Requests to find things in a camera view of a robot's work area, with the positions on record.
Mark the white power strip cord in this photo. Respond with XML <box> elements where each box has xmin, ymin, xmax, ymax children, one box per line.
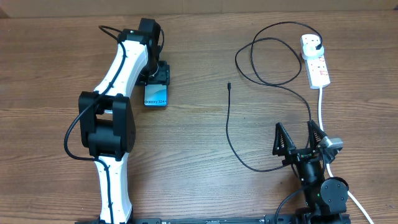
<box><xmin>317</xmin><ymin>86</ymin><xmax>375</xmax><ymax>224</ymax></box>

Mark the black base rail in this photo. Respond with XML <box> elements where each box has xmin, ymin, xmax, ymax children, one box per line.
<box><xmin>74</xmin><ymin>213</ymin><xmax>352</xmax><ymax>224</ymax></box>

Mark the Samsung Galaxy smartphone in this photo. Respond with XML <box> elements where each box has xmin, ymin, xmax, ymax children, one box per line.
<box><xmin>144</xmin><ymin>84</ymin><xmax>168</xmax><ymax>107</ymax></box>

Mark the white power strip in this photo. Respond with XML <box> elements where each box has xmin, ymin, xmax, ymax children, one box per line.
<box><xmin>300</xmin><ymin>34</ymin><xmax>330</xmax><ymax>89</ymax></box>

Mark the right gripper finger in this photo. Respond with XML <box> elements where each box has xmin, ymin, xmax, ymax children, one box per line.
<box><xmin>272</xmin><ymin>123</ymin><xmax>296</xmax><ymax>156</ymax></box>
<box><xmin>307</xmin><ymin>120</ymin><xmax>326</xmax><ymax>149</ymax></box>

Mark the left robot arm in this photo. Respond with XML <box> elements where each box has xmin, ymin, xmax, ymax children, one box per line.
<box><xmin>76</xmin><ymin>18</ymin><xmax>170</xmax><ymax>223</ymax></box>

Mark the black USB charging cable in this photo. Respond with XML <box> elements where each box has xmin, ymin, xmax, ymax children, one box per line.
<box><xmin>226</xmin><ymin>21</ymin><xmax>323</xmax><ymax>173</ymax></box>

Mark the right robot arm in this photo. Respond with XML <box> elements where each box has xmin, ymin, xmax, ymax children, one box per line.
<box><xmin>271</xmin><ymin>120</ymin><xmax>351</xmax><ymax>223</ymax></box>

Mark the white charger plug adapter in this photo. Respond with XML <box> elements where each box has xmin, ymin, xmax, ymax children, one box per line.
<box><xmin>302</xmin><ymin>44</ymin><xmax>325</xmax><ymax>60</ymax></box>

